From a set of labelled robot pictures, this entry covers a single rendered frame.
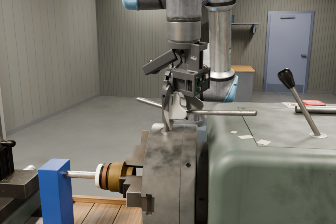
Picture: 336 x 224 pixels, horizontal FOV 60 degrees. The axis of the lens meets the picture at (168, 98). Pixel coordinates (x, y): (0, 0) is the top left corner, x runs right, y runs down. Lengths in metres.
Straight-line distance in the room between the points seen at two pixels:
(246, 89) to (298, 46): 2.22
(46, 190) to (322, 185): 0.70
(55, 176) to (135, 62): 6.52
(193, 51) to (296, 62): 8.00
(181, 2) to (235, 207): 0.42
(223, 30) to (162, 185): 0.64
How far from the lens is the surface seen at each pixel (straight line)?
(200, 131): 1.22
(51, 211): 0.97
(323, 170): 0.63
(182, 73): 0.64
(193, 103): 0.73
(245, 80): 7.00
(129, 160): 0.86
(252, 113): 0.61
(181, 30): 0.62
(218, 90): 1.19
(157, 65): 0.70
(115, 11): 7.49
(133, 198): 0.74
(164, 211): 0.72
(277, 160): 0.61
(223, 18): 1.11
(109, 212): 1.10
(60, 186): 0.92
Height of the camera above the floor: 1.47
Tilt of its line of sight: 12 degrees down
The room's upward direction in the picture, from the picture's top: straight up
